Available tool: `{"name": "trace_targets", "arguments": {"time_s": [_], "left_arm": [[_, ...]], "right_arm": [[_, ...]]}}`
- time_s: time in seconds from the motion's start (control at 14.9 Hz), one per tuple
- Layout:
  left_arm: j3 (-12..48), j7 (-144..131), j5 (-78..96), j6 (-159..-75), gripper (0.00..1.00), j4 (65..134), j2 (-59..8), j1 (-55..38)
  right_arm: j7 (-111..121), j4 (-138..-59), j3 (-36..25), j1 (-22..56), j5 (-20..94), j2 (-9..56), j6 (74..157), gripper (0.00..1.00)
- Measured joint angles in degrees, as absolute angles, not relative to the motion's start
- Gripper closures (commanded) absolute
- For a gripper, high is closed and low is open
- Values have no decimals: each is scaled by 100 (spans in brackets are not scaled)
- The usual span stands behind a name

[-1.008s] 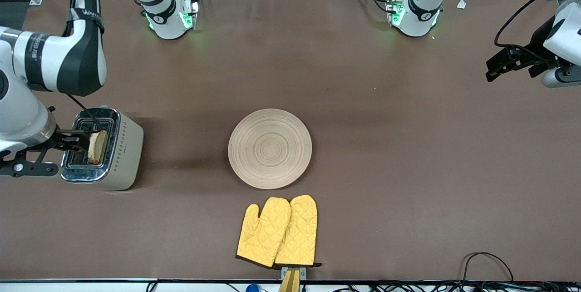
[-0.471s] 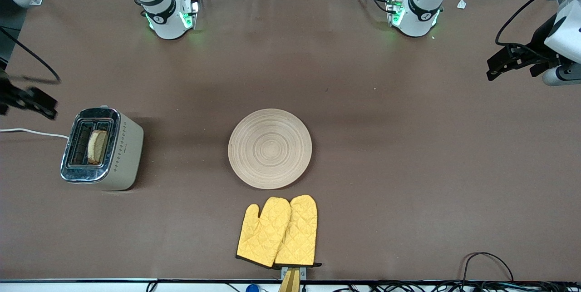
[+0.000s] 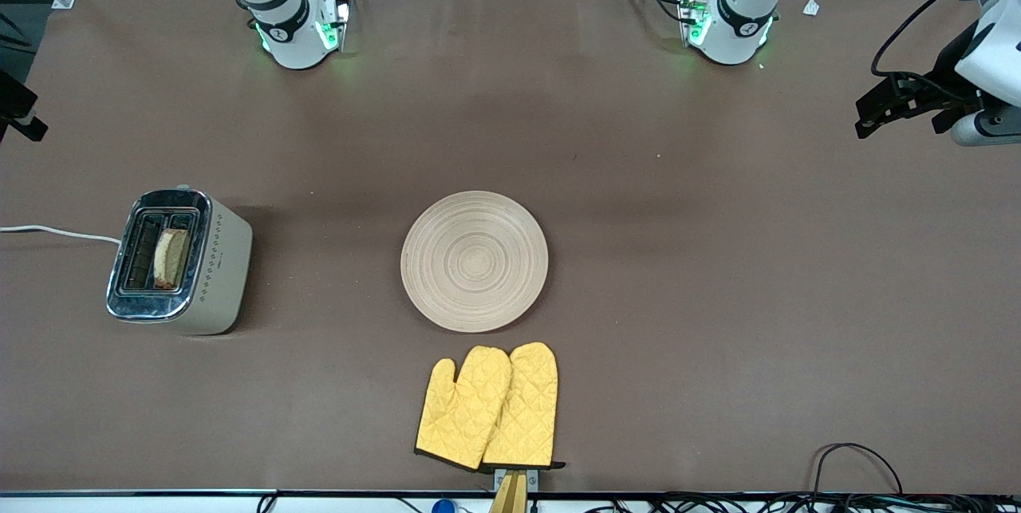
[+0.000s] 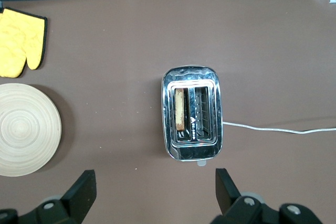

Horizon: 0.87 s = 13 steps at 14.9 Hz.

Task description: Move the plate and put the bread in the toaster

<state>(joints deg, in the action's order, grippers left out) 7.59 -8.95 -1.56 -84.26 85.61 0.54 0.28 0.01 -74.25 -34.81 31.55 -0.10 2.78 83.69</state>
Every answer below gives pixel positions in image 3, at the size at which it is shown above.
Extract brown bread slice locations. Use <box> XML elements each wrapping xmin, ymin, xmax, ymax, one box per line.
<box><xmin>152</xmin><ymin>227</ymin><xmax>191</xmax><ymax>291</ymax></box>

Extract round wooden plate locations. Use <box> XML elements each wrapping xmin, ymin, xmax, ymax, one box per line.
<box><xmin>400</xmin><ymin>190</ymin><xmax>550</xmax><ymax>334</ymax></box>

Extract cream and chrome toaster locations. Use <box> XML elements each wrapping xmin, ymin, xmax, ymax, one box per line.
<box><xmin>106</xmin><ymin>184</ymin><xmax>254</xmax><ymax>337</ymax></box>

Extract brown table cover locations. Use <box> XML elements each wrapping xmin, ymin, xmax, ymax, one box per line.
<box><xmin>0</xmin><ymin>0</ymin><xmax>1021</xmax><ymax>495</ymax></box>

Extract yellow oven mitt with loop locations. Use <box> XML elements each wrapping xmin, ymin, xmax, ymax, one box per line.
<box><xmin>481</xmin><ymin>341</ymin><xmax>566</xmax><ymax>472</ymax></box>

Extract yellow oven mitt with thumb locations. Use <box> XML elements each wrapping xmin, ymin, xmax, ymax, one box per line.
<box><xmin>414</xmin><ymin>346</ymin><xmax>513</xmax><ymax>472</ymax></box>

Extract yellow wooden stick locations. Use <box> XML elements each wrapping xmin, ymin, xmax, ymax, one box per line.
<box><xmin>488</xmin><ymin>472</ymin><xmax>529</xmax><ymax>513</ymax></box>

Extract black left arm gripper cable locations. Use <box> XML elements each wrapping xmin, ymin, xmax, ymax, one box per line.
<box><xmin>869</xmin><ymin>0</ymin><xmax>1014</xmax><ymax>83</ymax></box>

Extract white toaster power cord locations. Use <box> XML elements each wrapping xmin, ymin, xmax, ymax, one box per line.
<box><xmin>0</xmin><ymin>223</ymin><xmax>123</xmax><ymax>246</ymax></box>

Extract black looped floor cable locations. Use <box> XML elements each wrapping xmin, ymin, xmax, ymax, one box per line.
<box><xmin>811</xmin><ymin>442</ymin><xmax>905</xmax><ymax>498</ymax></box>

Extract black cable bundle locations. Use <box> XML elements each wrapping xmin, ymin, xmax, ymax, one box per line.
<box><xmin>586</xmin><ymin>493</ymin><xmax>1021</xmax><ymax>513</ymax></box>

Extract grey metal table bracket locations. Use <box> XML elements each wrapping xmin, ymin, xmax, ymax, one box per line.
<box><xmin>494</xmin><ymin>468</ymin><xmax>540</xmax><ymax>495</ymax></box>

